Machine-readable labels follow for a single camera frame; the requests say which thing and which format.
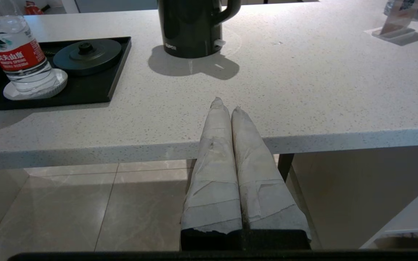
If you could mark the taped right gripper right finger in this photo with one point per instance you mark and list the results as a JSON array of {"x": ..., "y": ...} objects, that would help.
[{"x": 259, "y": 181}]

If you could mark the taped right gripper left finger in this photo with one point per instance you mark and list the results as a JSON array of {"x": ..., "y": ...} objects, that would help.
[{"x": 214, "y": 174}]

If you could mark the black electric kettle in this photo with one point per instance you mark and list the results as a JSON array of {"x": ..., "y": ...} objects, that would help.
[{"x": 191, "y": 29}]

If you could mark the black round kettle base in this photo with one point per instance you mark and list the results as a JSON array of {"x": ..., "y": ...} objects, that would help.
[{"x": 89, "y": 56}]

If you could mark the red-label water bottle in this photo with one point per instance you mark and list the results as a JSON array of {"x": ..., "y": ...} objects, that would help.
[{"x": 16, "y": 58}]

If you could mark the black serving tray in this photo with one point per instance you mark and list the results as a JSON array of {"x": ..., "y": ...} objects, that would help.
[{"x": 89, "y": 88}]

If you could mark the white round coaster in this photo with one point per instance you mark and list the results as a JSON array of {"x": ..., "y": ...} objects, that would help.
[{"x": 58, "y": 85}]

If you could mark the clear acrylic sign holder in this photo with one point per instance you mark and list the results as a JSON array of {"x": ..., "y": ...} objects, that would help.
[{"x": 397, "y": 21}]

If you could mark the red bag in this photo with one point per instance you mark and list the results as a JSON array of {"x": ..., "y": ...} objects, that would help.
[{"x": 31, "y": 9}]

